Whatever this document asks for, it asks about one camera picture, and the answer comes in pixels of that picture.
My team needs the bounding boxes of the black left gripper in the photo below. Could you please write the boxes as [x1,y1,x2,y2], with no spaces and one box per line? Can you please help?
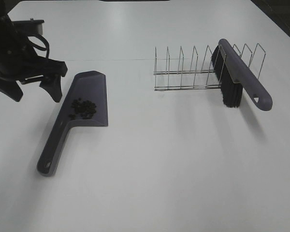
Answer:
[0,0,68,102]

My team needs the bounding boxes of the purple plastic dustpan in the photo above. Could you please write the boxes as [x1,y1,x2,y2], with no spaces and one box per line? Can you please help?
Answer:
[37,71,108,176]

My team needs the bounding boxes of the pile of coffee beans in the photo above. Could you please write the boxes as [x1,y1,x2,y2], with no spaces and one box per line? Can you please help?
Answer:
[69,98,97,120]

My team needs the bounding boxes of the purple brush black bristles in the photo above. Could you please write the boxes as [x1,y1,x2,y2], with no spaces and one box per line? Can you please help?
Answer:
[211,39,273,111]

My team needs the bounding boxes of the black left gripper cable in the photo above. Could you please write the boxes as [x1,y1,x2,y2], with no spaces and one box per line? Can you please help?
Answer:
[26,33,51,59]

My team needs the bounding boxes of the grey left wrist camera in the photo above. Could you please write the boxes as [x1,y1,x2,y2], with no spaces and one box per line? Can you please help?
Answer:
[12,18,44,35]

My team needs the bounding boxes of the chrome wire dish rack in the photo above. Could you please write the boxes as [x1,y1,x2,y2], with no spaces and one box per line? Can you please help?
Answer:
[153,43,267,91]

